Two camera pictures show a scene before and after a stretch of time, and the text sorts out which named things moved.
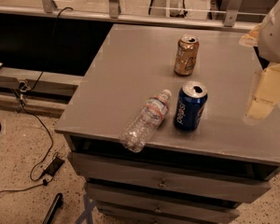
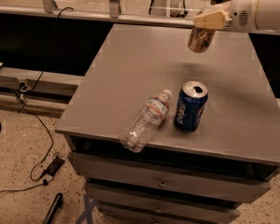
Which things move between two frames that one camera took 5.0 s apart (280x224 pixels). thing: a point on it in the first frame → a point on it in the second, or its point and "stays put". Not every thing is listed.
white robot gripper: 276,36 → 240,15
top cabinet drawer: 168,179 stays put
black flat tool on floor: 55,208 stays put
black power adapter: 54,165 stays put
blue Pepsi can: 190,103 stays put
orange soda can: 187,55 → 200,39
